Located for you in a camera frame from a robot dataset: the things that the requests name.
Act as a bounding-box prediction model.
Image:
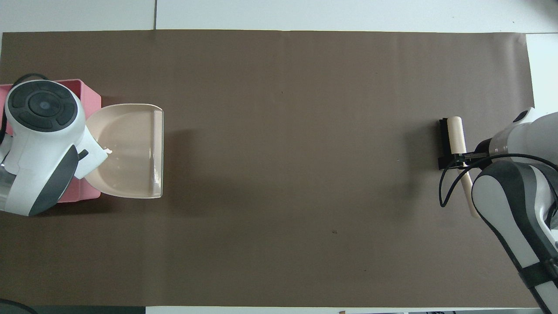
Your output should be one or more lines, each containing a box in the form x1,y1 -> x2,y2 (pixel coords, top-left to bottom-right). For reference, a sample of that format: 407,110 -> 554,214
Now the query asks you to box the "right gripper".
473,139 -> 493,159

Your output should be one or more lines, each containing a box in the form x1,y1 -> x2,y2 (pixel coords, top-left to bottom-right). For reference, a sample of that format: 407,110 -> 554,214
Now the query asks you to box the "beige brush with black bristles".
438,116 -> 481,218

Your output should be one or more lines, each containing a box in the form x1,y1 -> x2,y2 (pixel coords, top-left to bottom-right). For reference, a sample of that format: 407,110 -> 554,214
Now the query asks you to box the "beige plastic dustpan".
84,103 -> 164,199

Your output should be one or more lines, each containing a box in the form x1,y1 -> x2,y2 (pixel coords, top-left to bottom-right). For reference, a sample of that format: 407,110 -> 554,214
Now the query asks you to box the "pink plastic bin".
0,79 -> 102,203

